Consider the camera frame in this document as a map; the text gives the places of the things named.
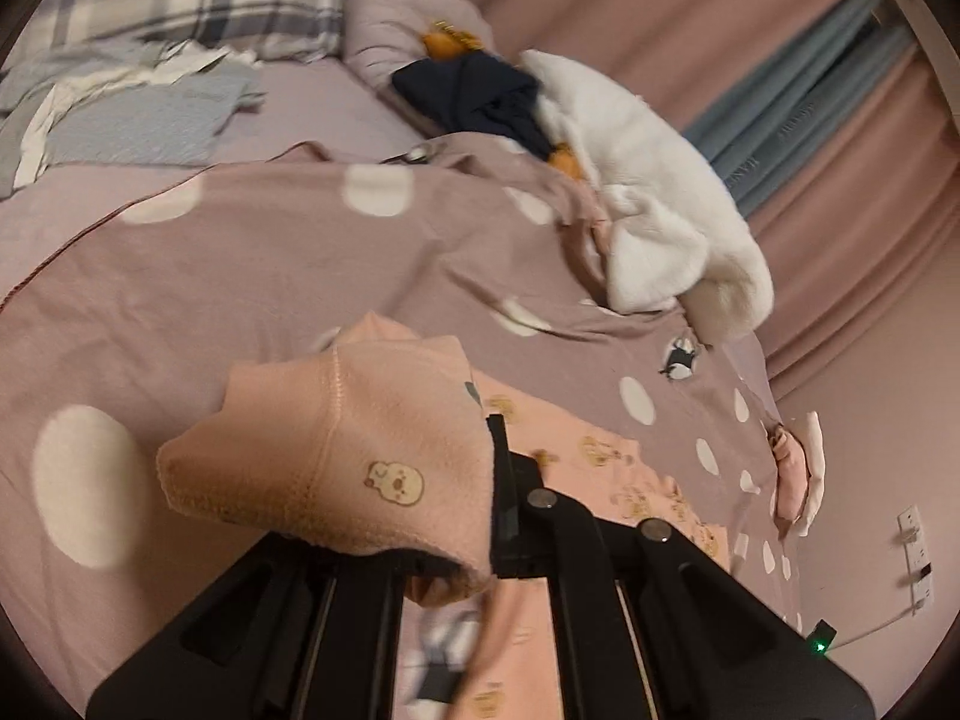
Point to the white fluffy blanket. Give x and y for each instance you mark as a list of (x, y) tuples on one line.
[(645, 165)]

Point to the small pink white cloth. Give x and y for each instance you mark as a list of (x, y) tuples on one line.
[(795, 465)]

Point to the navy blue cloth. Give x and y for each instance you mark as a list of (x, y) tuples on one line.
[(472, 90)]

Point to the lavender pillow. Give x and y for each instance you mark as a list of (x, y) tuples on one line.
[(382, 22)]

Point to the pink printed baby garment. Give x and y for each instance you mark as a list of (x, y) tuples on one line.
[(337, 427)]

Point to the mauve polka dot duvet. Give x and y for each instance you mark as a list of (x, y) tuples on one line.
[(300, 255)]

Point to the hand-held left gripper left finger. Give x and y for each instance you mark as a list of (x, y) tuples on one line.
[(360, 615)]

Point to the black charger with green light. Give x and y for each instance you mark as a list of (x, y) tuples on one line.
[(819, 636)]

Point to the blue curtain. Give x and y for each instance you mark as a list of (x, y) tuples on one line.
[(795, 90)]

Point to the white wall socket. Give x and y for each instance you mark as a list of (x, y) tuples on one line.
[(911, 529)]

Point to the folded light blue garment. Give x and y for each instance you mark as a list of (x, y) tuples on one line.
[(142, 120)]

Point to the orange plush toy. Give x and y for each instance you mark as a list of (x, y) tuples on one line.
[(442, 41)]

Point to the pink curtain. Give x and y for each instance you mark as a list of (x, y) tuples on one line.
[(675, 7)]

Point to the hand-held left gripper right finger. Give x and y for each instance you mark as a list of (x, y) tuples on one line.
[(506, 510)]

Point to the lavender bed sheet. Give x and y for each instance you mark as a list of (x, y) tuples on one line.
[(315, 105)]

